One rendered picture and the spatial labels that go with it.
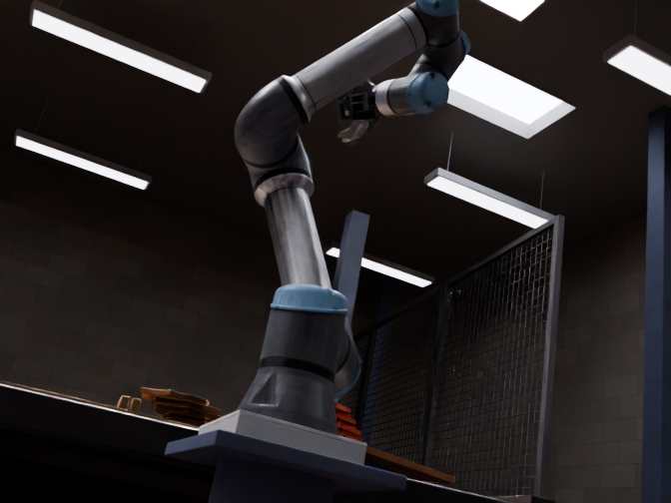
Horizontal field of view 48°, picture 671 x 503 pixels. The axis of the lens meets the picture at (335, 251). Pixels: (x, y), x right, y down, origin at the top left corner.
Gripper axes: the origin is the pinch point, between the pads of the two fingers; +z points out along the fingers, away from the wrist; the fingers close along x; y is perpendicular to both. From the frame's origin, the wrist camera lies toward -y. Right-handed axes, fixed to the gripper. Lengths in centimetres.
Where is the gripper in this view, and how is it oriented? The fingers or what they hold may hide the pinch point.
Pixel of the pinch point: (342, 108)
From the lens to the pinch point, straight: 176.7
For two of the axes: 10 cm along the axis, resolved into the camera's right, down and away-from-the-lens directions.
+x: 0.9, 9.9, 1.4
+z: -5.5, -0.7, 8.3
